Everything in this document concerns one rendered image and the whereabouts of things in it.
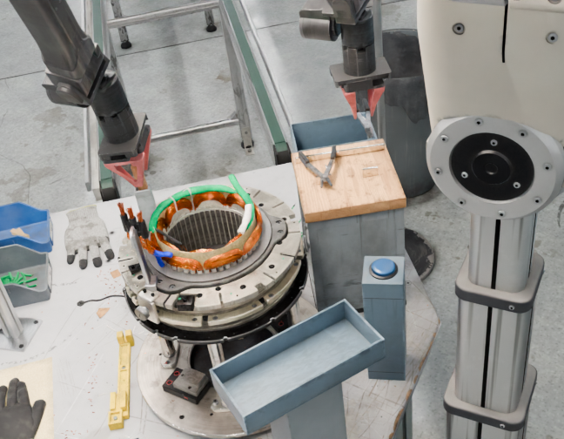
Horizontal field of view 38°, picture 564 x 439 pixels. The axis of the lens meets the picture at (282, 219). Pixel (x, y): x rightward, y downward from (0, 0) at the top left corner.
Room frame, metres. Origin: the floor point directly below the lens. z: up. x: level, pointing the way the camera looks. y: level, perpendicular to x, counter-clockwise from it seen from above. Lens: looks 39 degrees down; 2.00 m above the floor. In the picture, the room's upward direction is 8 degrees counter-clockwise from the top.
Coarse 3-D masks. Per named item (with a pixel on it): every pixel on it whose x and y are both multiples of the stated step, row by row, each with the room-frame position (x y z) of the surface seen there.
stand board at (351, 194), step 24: (360, 144) 1.35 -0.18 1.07; (336, 168) 1.28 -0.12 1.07; (360, 168) 1.26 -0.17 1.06; (384, 168) 1.25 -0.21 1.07; (312, 192) 1.21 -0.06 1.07; (336, 192) 1.20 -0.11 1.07; (360, 192) 1.19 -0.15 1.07; (384, 192) 1.18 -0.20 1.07; (312, 216) 1.15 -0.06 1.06; (336, 216) 1.15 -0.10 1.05
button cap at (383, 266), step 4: (376, 260) 1.02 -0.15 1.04; (380, 260) 1.02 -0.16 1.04; (384, 260) 1.02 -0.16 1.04; (388, 260) 1.02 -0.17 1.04; (392, 260) 1.02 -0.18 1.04; (372, 264) 1.02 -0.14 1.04; (376, 264) 1.01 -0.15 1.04; (380, 264) 1.01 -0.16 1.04; (384, 264) 1.01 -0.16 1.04; (388, 264) 1.01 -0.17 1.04; (392, 264) 1.01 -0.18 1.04; (372, 268) 1.01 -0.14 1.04; (376, 268) 1.00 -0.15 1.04; (380, 268) 1.00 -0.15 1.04; (384, 268) 1.00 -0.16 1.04; (388, 268) 1.00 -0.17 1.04; (392, 268) 1.00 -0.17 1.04; (376, 272) 1.00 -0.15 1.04; (380, 272) 0.99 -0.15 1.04; (384, 272) 0.99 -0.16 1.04; (388, 272) 0.99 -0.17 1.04; (392, 272) 0.99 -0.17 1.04
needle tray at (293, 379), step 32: (320, 320) 0.90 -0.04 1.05; (352, 320) 0.90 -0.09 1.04; (256, 352) 0.85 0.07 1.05; (288, 352) 0.86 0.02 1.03; (320, 352) 0.85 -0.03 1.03; (352, 352) 0.84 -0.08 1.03; (384, 352) 0.82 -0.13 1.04; (224, 384) 0.82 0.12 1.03; (256, 384) 0.81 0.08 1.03; (288, 384) 0.80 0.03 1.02; (320, 384) 0.77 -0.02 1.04; (256, 416) 0.73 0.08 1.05; (288, 416) 0.76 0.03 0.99; (320, 416) 0.79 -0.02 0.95
